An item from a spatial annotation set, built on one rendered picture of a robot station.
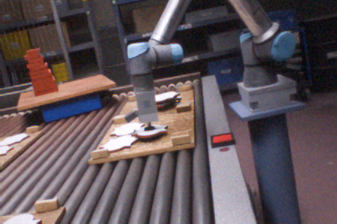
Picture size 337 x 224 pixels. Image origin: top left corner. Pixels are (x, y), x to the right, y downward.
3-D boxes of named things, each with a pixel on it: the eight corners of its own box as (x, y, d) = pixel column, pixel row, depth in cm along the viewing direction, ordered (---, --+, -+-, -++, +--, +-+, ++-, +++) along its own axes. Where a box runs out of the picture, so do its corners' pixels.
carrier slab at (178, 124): (194, 113, 169) (193, 109, 169) (195, 147, 129) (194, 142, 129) (113, 127, 173) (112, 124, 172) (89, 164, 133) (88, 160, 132)
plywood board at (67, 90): (101, 77, 260) (101, 74, 259) (116, 86, 212) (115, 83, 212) (21, 96, 247) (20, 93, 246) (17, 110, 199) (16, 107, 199)
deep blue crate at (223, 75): (240, 76, 624) (236, 52, 617) (245, 81, 584) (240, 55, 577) (208, 83, 626) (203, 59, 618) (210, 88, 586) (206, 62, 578)
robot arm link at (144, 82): (132, 77, 137) (130, 75, 145) (134, 91, 138) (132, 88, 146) (153, 74, 138) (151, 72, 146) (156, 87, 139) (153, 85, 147)
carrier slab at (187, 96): (193, 92, 210) (192, 89, 209) (195, 113, 170) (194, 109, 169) (127, 104, 213) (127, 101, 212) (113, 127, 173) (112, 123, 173)
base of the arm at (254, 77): (269, 77, 187) (266, 56, 185) (284, 81, 172) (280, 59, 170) (238, 84, 185) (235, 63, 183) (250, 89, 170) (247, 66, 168)
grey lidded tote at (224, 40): (237, 43, 611) (235, 28, 607) (246, 45, 576) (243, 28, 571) (205, 50, 605) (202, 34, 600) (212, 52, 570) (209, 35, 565)
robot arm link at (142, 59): (154, 40, 138) (130, 44, 135) (158, 73, 139) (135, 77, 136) (146, 42, 145) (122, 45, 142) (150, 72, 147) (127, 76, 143)
